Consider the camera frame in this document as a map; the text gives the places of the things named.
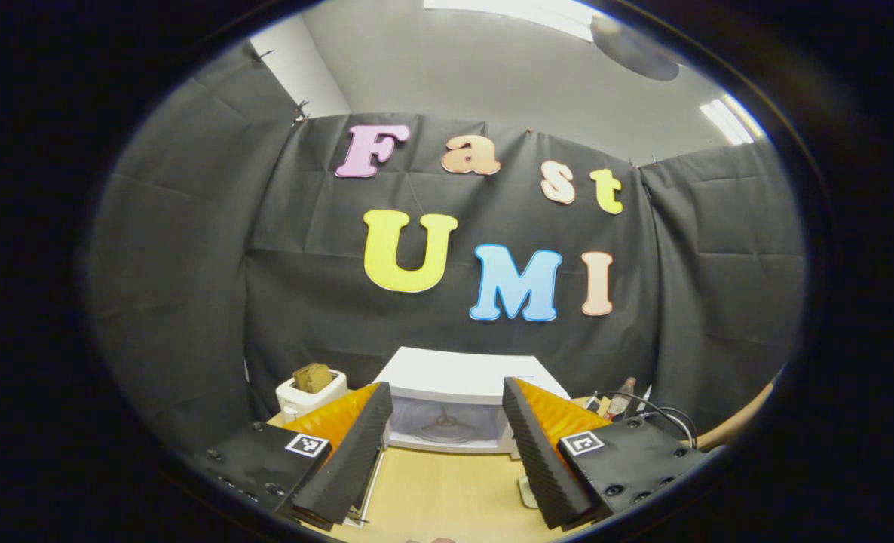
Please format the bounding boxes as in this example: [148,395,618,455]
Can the black backdrop cloth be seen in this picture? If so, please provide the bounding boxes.
[85,41,806,453]

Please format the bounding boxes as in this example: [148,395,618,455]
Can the white microwave oven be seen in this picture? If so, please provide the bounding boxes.
[345,347,572,525]

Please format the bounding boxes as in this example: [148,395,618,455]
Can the brown bread slice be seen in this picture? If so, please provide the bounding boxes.
[292,363,333,394]

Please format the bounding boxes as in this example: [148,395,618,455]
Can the long ceiling light panel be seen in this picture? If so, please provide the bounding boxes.
[424,0,602,40]

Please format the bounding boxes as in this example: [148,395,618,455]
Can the white toaster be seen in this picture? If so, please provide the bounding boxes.
[276,370,348,423]

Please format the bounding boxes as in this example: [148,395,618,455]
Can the black cable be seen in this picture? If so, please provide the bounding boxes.
[605,391,697,449]

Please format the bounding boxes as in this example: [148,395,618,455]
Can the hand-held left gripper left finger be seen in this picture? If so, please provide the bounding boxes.
[191,381,393,532]

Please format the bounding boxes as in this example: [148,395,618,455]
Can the clear plastic bottle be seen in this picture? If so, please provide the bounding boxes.
[609,377,636,419]

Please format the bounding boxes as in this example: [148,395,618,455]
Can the small ceiling light panel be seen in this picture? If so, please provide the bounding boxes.
[700,94,766,146]

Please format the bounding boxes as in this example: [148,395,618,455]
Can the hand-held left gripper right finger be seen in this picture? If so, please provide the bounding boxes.
[502,377,712,531]

